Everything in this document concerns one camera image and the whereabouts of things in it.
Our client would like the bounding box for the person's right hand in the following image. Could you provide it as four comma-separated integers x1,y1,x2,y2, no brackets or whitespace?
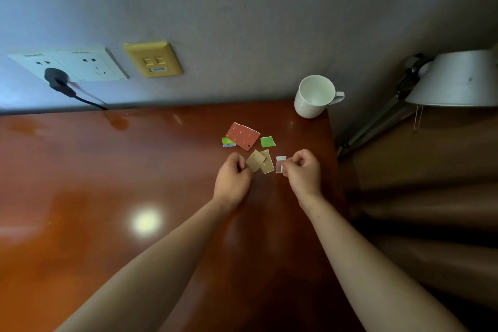
281,149,323,212

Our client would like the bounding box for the person's left hand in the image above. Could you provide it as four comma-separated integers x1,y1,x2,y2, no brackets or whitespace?
212,152,253,210

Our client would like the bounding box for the tan cardboard scrap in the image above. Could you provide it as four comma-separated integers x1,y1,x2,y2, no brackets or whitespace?
245,149,267,173

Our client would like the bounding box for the person's left forearm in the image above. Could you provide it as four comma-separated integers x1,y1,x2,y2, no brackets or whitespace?
56,199,234,332

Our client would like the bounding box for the person's right forearm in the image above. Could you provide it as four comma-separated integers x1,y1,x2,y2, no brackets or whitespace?
300,193,469,332

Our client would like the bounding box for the tan torn cardboard piece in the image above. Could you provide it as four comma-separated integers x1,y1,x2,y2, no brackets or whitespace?
259,149,275,175

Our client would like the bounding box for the red torn cardboard piece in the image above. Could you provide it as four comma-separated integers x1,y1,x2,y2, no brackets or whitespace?
225,122,261,152

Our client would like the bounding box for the white ceramic mug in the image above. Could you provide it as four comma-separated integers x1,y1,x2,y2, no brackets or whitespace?
294,74,345,119

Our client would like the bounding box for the white lamp shade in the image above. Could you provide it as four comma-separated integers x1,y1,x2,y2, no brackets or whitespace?
405,48,498,108

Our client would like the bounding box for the black power plug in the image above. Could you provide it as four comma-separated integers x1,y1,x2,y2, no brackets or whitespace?
44,67,77,98

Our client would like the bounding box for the yellow wall socket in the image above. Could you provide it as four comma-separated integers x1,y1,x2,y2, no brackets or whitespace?
123,41,184,79

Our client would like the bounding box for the black power cable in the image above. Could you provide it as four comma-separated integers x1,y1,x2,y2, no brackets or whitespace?
72,94,109,111

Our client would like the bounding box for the white double wall socket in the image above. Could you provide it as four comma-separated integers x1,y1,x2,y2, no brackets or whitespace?
8,46,130,82

